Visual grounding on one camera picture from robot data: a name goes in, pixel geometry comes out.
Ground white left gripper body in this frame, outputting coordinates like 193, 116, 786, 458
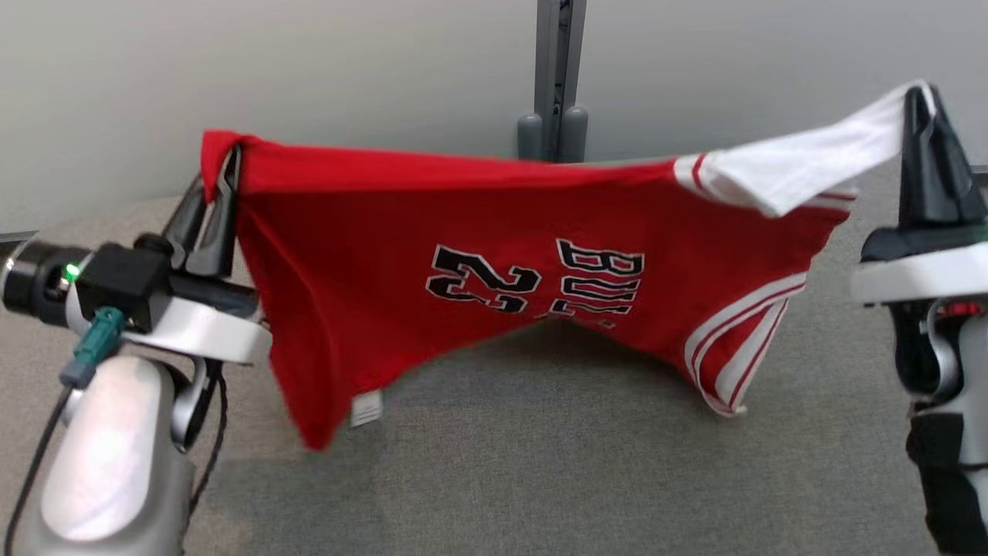
0, 242, 273, 365

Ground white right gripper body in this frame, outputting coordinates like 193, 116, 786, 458
851, 224, 988, 306

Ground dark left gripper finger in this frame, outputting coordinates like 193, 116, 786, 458
162, 178, 211, 270
184, 145, 242, 280

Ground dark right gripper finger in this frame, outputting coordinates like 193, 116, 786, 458
899, 86, 939, 227
926, 97, 988, 227

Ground red basketball jersey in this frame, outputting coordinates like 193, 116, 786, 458
199, 80, 939, 453

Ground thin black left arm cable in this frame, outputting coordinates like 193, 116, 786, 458
188, 361, 230, 515

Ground teal left camera connector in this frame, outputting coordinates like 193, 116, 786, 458
60, 307, 126, 389

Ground black left camera cable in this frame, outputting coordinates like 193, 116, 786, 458
0, 382, 78, 556

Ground grey cylindrical post foot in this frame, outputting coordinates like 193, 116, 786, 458
562, 107, 590, 164
517, 113, 543, 161

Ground grey metal partition post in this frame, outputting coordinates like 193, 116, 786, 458
534, 0, 587, 164

